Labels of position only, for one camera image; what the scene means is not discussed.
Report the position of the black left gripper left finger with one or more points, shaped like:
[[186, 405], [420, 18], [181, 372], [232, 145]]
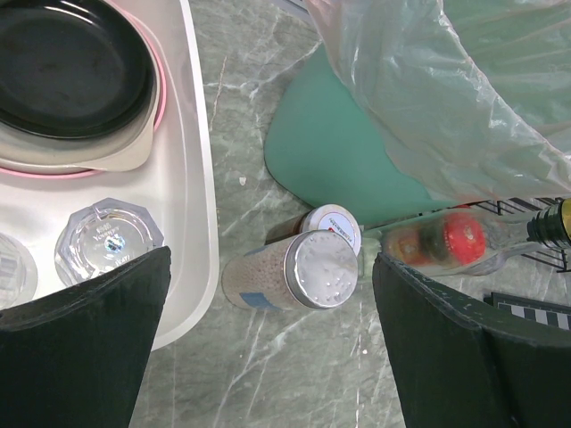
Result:
[[77, 357]]

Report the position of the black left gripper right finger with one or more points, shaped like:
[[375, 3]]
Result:
[[459, 362]]

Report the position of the clear wine glass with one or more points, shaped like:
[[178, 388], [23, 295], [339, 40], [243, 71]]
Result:
[[18, 273], [102, 237]]

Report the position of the glass oil bottle gold spout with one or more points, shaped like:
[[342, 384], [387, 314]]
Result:
[[371, 246]]

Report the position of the beige bowl with handles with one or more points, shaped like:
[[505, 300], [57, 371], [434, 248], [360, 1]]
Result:
[[122, 150]]

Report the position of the black small plate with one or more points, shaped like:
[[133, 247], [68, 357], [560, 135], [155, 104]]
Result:
[[71, 69]]

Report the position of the pink plate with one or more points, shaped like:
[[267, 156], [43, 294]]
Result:
[[159, 112]]

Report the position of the black white chessboard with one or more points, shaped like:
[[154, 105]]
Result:
[[542, 312]]

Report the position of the red lid sauce jar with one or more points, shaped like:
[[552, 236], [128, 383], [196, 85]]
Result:
[[449, 240]]

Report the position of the white jar blue label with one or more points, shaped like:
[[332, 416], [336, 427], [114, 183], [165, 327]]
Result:
[[316, 270]]

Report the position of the silver lid spice jar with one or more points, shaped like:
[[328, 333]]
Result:
[[330, 217]]

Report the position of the white plastic wash basin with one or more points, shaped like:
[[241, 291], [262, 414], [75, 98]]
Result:
[[176, 184]]

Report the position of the green bin with pink bag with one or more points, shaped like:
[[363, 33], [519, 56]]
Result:
[[411, 106]]

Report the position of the black wire dish rack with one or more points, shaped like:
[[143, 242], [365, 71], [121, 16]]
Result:
[[545, 231]]

